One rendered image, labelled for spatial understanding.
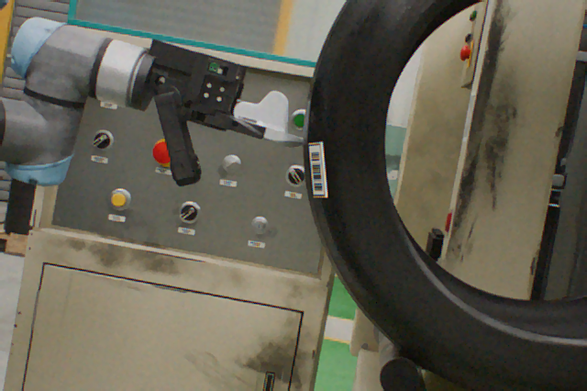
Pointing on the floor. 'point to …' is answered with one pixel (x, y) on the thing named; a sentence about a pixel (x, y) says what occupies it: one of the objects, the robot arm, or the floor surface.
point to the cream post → (511, 148)
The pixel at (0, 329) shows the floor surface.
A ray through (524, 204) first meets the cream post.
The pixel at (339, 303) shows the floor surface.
